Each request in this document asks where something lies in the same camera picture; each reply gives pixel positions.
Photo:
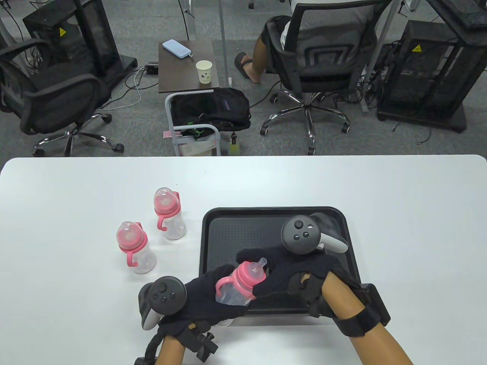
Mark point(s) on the green clip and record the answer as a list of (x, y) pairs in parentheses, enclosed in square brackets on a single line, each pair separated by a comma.
[(197, 133)]

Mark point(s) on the clear dome bottle cap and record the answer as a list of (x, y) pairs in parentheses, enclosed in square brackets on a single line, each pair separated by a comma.
[(127, 232), (163, 195), (225, 323)]

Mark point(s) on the person's left forearm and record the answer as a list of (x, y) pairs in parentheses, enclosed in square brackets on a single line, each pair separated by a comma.
[(171, 351)]

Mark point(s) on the pink tape piece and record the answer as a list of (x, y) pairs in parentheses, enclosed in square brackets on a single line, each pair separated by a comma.
[(167, 134)]

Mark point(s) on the pink collar with nipple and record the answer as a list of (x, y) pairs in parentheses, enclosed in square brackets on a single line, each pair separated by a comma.
[(169, 210), (247, 275), (131, 245)]

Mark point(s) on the black mesh office chair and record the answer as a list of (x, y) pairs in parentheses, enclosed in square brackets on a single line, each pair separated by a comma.
[(331, 57), (57, 99)]

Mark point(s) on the white paper cup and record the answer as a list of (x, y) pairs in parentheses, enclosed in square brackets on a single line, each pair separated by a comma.
[(204, 74)]

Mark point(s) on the small yellow-green bottle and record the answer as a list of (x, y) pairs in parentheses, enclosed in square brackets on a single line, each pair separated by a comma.
[(234, 149)]

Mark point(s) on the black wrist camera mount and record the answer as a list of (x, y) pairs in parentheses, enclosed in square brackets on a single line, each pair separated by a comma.
[(199, 342), (317, 304)]

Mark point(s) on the person's right hand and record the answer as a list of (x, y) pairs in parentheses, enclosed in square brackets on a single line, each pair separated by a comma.
[(289, 270)]

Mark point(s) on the black backpack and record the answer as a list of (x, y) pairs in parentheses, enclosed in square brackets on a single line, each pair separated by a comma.
[(228, 110)]

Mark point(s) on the black sandal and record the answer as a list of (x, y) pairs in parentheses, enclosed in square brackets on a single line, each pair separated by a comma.
[(240, 62)]

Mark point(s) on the brown side table white frame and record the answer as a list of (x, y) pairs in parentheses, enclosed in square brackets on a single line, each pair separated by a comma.
[(179, 76)]

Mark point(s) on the person's left hand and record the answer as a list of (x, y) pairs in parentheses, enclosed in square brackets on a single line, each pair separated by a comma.
[(199, 300)]

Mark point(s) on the grey metal pole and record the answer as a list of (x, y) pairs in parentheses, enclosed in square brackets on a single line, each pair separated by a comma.
[(223, 38)]

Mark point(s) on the black power strip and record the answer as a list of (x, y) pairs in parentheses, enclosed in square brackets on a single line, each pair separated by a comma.
[(152, 69)]

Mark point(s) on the black keyboard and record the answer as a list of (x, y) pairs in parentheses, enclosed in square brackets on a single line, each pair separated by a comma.
[(471, 15)]

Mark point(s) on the light blue power bank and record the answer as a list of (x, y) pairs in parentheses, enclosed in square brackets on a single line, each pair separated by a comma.
[(175, 48)]

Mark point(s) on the black plastic tray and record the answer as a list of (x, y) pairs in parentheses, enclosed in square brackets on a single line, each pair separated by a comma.
[(236, 232)]

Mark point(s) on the white desk leg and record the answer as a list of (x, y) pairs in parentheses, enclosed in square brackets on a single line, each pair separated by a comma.
[(192, 19)]

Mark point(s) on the black mesh equipment cabinet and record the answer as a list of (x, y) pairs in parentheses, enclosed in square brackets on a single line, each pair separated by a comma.
[(95, 34), (430, 76)]

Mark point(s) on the grey slanted desk leg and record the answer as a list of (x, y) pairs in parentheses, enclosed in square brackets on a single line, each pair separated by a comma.
[(369, 95)]

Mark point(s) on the grey handheld controller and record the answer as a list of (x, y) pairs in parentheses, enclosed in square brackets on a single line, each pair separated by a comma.
[(300, 234), (167, 294)]

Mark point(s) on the white plastic bag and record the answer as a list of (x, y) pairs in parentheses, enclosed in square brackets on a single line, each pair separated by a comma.
[(194, 147)]

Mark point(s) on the black wrist battery box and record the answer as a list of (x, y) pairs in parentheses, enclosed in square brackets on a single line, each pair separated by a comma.
[(376, 302), (144, 360)]

